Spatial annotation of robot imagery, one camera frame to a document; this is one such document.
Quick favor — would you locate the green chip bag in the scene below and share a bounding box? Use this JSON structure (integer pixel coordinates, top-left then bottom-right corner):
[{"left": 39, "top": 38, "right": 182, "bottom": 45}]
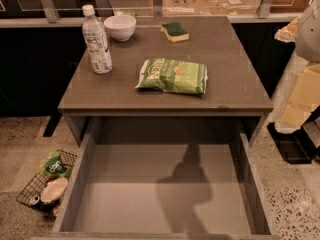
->
[{"left": 136, "top": 57, "right": 208, "bottom": 95}]

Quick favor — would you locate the clear plastic water bottle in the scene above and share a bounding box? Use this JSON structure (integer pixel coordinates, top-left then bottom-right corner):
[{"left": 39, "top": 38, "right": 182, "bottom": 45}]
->
[{"left": 82, "top": 5, "right": 112, "bottom": 74}]

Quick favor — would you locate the white ceramic bowl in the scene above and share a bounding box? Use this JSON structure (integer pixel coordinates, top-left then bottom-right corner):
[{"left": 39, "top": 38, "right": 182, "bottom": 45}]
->
[{"left": 104, "top": 15, "right": 136, "bottom": 41}]

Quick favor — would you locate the grey drawer cabinet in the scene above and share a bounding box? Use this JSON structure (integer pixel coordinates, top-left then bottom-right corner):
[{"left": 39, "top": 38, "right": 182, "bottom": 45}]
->
[{"left": 58, "top": 16, "right": 273, "bottom": 143}]

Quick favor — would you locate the open grey top drawer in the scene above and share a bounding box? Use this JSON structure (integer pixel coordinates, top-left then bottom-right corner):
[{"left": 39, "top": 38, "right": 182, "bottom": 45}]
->
[{"left": 29, "top": 117, "right": 281, "bottom": 240}]

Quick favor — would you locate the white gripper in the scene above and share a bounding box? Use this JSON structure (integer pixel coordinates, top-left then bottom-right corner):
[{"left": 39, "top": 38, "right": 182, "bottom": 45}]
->
[{"left": 274, "top": 0, "right": 320, "bottom": 134}]

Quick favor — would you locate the green and yellow sponge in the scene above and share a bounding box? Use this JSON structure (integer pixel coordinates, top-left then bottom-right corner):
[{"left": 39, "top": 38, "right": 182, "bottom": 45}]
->
[{"left": 160, "top": 22, "right": 189, "bottom": 43}]

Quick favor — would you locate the black wire basket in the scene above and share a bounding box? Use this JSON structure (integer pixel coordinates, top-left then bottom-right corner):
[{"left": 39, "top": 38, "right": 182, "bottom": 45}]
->
[{"left": 16, "top": 150, "right": 77, "bottom": 212}]

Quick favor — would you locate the metal railing frame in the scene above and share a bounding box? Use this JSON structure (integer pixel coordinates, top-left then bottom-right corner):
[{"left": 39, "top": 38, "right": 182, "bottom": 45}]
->
[{"left": 0, "top": 0, "right": 302, "bottom": 28}]

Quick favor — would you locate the white bowl in basket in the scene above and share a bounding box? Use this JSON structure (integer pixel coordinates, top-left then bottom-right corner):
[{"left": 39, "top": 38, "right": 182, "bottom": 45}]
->
[{"left": 40, "top": 177, "right": 68, "bottom": 204}]

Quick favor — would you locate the green snack bag in basket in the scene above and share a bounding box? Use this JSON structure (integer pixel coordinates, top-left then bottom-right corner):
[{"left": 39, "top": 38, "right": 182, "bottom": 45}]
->
[{"left": 36, "top": 150, "right": 72, "bottom": 178}]

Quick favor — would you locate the soda can in basket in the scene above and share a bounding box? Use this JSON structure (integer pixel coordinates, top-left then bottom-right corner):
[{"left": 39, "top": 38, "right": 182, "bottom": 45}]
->
[{"left": 29, "top": 195, "right": 41, "bottom": 207}]

